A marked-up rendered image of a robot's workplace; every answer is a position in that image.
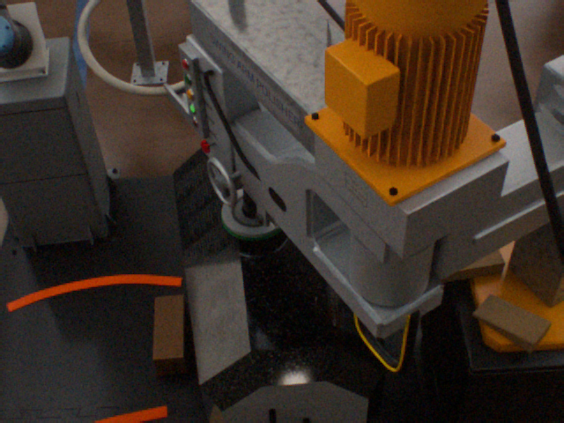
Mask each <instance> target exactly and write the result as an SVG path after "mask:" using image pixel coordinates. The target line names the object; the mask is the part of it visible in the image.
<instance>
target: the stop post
mask: <svg viewBox="0 0 564 423"><path fill-rule="evenodd" d="M126 4H127V8H128V13H129V17H130V24H131V30H132V34H133V38H134V42H135V48H136V52H137V55H138V60H139V63H134V64H133V70H132V75H131V81H130V84H131V85H164V84H165V83H166V82H167V65H168V61H161V62H156V58H155V54H154V49H152V39H151V35H150V29H149V25H148V20H147V15H146V9H145V1H144V0H126Z"/></svg>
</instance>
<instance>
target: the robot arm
mask: <svg viewBox="0 0 564 423"><path fill-rule="evenodd" d="M32 52H33V39H32V36H31V34H30V33H29V30H28V29H27V28H26V27H25V26H24V25H23V24H21V23H20V22H18V21H17V20H14V19H11V14H10V13H9V10H8V6H7V4H6V2H5V0H0V68H3V69H8V70H9V69H16V68H18V67H19V66H21V65H23V64H24V63H25V62H26V61H27V60H28V59H29V58H30V56H31V54H32Z"/></svg>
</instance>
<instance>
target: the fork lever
mask: <svg viewBox="0 0 564 423"><path fill-rule="evenodd" d="M164 88H165V89H166V91H167V95H166V96H167V98H168V99H169V100H170V101H171V103H172V104H174V105H175V106H176V108H177V109H178V110H179V111H180V112H181V115H182V116H183V117H184V118H185V120H186V121H187V122H188V123H190V125H191V120H190V115H189V109H188V103H187V97H186V92H185V90H184V91H181V92H179V93H175V92H174V90H173V89H171V88H170V87H169V86H168V84H164ZM191 126H192V125H191ZM192 127H193V126H192ZM193 128H194V127H193ZM194 130H195V128H194ZM195 132H197V131H196V130H195ZM197 134H198V133H197ZM198 135H199V134H198ZM199 136H200V135H199ZM200 137H201V136H200ZM241 187H243V189H244V190H245V191H246V193H247V194H248V195H249V196H250V197H251V198H252V199H253V200H254V201H255V202H256V198H255V197H254V196H253V195H252V194H251V193H249V191H248V190H247V188H246V187H245V186H244V184H242V185H241ZM269 215H270V214H269ZM256 221H257V222H258V223H259V224H263V217H262V215H261V214H260V213H258V212H257V213H256ZM270 222H271V223H272V224H273V225H274V226H277V225H278V224H277V223H276V222H275V221H274V220H273V218H272V216H271V215H270Z"/></svg>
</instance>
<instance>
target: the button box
mask: <svg viewBox="0 0 564 423"><path fill-rule="evenodd" d="M178 46H179V52H180V58H181V63H182V59H183V58H185V59H186V61H188V62H189V67H190V70H189V71H186V70H184V69H183V67H182V75H183V80H184V76H185V74H189V76H190V78H191V80H192V86H190V85H187V84H186V82H185V80H184V86H185V92H186V97H187V103H188V109H189V115H190V120H191V125H192V126H193V127H194V128H195V130H196V131H197V133H198V134H199V135H200V136H201V137H202V139H206V138H208V137H209V132H208V125H207V119H206V112H205V106H204V100H203V93H202V86H201V79H200V73H199V66H198V60H197V57H196V55H195V54H194V53H193V52H192V51H191V49H190V48H189V47H188V44H187V42H184V43H182V44H179V45H178ZM187 89H191V91H192V92H193V94H194V97H195V99H194V100H191V99H190V98H189V97H188V95H187ZM190 103H193V104H194V106H195V108H196V111H197V114H196V115H194V113H193V112H192V110H191V108H190ZM193 116H194V117H195V118H196V119H197V123H198V128H197V127H196V126H195V125H194V123H193V121H192V117H193Z"/></svg>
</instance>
